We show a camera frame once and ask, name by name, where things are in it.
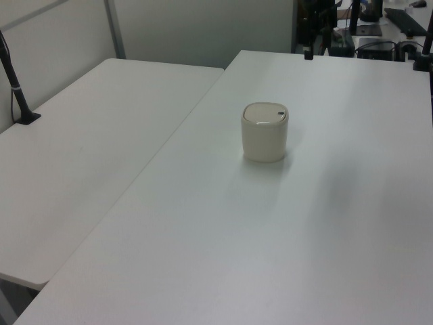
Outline beige trash bin lid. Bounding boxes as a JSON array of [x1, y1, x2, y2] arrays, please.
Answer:
[[242, 102, 289, 127]]

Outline black camera pole with clamp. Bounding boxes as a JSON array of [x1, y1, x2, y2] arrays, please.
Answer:
[[0, 29, 42, 127]]

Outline grey metal partition post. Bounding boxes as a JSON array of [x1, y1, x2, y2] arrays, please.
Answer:
[[103, 0, 127, 60]]

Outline black electronics box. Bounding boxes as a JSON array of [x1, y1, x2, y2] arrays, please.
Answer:
[[354, 37, 397, 61]]

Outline black monitor stand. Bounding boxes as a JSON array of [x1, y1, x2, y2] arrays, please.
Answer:
[[349, 0, 384, 37]]

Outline black clamped camera stand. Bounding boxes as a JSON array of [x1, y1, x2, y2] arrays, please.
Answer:
[[412, 26, 433, 72]]

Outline beige desktop trash bin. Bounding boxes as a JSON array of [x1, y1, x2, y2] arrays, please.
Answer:
[[241, 101, 290, 164]]

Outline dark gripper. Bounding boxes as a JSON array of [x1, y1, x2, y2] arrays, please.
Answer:
[[299, 0, 339, 62]]

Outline black keyboard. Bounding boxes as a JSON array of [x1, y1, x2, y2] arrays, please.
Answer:
[[384, 7, 428, 35]]

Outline white side table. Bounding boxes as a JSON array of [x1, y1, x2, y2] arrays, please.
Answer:
[[0, 58, 226, 286]]

